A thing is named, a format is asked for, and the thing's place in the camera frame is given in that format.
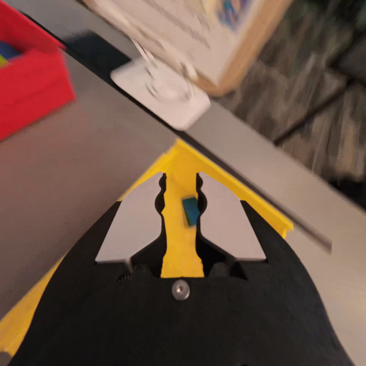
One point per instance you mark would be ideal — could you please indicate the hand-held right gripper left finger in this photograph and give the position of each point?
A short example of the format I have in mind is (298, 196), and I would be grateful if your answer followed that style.
(131, 226)

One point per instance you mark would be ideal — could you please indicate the wooden framed instruction sign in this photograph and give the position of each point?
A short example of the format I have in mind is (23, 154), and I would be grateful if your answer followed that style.
(185, 28)

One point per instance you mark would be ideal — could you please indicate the blue rectangular block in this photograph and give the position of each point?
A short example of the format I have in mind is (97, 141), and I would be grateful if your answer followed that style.
(191, 210)

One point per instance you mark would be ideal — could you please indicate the red plastic bin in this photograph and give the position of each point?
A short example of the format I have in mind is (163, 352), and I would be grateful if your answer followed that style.
(34, 80)

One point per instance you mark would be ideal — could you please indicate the blue wooden block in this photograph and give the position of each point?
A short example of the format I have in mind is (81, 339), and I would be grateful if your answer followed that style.
(7, 50)

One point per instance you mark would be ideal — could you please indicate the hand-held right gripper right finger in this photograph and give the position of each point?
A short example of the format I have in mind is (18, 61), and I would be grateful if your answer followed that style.
(228, 226)

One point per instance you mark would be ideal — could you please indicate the black table strip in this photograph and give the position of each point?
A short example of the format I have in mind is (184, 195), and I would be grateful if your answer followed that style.
(94, 51)

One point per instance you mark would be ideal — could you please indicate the yellow plastic bin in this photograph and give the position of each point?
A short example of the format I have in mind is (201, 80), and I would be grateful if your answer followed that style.
(180, 248)

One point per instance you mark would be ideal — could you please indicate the green wooden block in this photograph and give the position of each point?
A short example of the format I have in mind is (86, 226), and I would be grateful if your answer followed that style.
(2, 61)

